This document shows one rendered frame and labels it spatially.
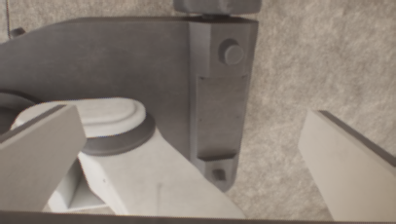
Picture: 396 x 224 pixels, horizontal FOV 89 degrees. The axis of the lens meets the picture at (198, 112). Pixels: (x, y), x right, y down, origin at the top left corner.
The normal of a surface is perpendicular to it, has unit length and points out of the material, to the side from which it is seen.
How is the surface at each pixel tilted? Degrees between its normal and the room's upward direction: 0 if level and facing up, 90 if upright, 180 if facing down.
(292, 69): 0
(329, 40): 0
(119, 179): 90
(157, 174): 90
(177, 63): 0
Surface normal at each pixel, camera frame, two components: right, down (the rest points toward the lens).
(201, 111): 0.18, 0.49
